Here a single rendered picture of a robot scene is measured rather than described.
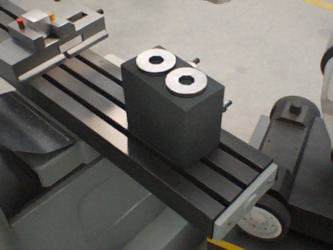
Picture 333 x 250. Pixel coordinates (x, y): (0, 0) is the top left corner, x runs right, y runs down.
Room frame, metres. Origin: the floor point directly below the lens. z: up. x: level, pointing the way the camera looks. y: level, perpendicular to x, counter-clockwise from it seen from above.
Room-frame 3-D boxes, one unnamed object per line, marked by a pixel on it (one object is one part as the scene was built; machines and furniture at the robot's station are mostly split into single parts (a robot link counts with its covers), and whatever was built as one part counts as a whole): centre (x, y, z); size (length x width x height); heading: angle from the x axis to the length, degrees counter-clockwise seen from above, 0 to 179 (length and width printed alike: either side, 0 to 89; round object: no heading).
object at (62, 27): (1.14, 0.35, 1.05); 0.12 x 0.06 x 0.04; 49
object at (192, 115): (0.75, 0.00, 1.06); 0.22 x 0.12 x 0.20; 41
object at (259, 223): (0.81, -0.29, 0.50); 0.20 x 0.05 x 0.20; 65
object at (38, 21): (1.10, 0.39, 1.07); 0.06 x 0.05 x 0.06; 49
